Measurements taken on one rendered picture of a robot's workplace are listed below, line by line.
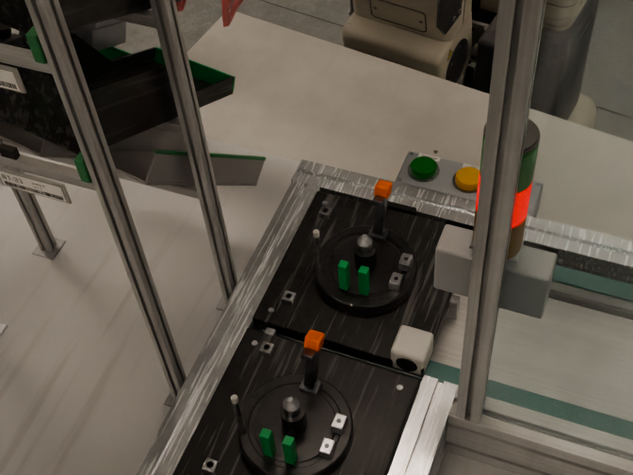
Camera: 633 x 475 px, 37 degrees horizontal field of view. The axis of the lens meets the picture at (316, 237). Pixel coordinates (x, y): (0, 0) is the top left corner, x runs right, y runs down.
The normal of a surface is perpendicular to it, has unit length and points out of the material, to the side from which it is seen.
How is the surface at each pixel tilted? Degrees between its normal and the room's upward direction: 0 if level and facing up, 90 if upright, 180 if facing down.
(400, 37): 8
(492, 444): 90
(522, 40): 90
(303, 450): 0
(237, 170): 90
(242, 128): 0
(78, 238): 0
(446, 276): 90
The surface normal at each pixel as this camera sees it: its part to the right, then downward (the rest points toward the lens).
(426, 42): -0.14, -0.52
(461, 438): -0.37, 0.74
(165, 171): 0.85, 0.37
